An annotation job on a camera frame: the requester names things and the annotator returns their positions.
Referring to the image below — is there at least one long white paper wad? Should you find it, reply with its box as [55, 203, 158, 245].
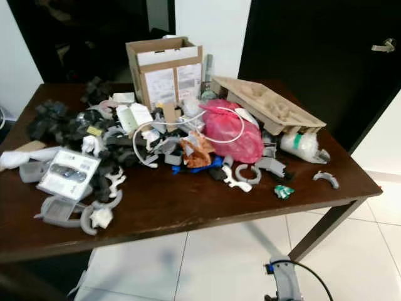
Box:
[0, 145, 61, 171]

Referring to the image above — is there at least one small clear plastic container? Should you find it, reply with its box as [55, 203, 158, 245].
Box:
[19, 161, 46, 184]

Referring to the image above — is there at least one black plastic parts pile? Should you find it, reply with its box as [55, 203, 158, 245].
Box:
[27, 100, 86, 144]

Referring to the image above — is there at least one blister pack with black device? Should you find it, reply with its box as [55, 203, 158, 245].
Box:
[36, 147, 102, 202]

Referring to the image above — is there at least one white crumpled tissue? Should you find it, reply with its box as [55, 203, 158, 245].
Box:
[91, 209, 114, 230]

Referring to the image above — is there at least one white and green carton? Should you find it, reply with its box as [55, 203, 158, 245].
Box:
[116, 103, 155, 134]

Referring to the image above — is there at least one labelled cardboard box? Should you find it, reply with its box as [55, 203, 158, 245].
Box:
[126, 36, 204, 110]

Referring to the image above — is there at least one blue plastic piece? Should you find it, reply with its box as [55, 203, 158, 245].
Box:
[172, 158, 224, 175]

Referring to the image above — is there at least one brown crumpled wrapper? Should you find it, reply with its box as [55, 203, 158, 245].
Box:
[180, 134, 216, 169]

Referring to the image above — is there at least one red plastic bag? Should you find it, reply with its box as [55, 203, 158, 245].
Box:
[200, 98, 265, 164]

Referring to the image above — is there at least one white curved plastic part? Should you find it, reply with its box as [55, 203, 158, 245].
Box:
[222, 166, 253, 193]

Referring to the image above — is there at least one beige moulded pulp tray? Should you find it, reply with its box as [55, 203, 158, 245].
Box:
[210, 75, 327, 136]

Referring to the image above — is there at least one green crumpled wrapper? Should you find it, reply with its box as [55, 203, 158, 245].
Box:
[274, 184, 295, 200]

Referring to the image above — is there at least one clear bag with green tape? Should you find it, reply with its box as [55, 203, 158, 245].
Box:
[279, 130, 332, 166]

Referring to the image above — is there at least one grey curved plastic part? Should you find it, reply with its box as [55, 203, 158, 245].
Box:
[313, 171, 341, 189]

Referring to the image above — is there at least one black door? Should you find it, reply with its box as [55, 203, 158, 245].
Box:
[238, 0, 401, 152]

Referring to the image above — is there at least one dark table leg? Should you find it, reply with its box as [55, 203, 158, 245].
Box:
[288, 199, 368, 262]

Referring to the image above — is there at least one grey plastic frame part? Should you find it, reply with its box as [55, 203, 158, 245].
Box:
[41, 196, 95, 228]

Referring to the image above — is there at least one grey open ring part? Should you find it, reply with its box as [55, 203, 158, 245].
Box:
[80, 204, 118, 236]

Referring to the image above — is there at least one white looped cable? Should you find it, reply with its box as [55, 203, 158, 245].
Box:
[133, 107, 246, 167]

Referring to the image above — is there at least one grey plastic ring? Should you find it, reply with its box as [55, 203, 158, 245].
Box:
[235, 163, 261, 186]

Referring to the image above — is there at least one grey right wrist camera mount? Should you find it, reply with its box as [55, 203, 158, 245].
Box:
[265, 256, 302, 301]

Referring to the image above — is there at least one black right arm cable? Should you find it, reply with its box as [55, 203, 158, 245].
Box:
[273, 260, 335, 301]

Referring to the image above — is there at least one silver door handle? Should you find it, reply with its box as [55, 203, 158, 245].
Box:
[371, 38, 397, 53]

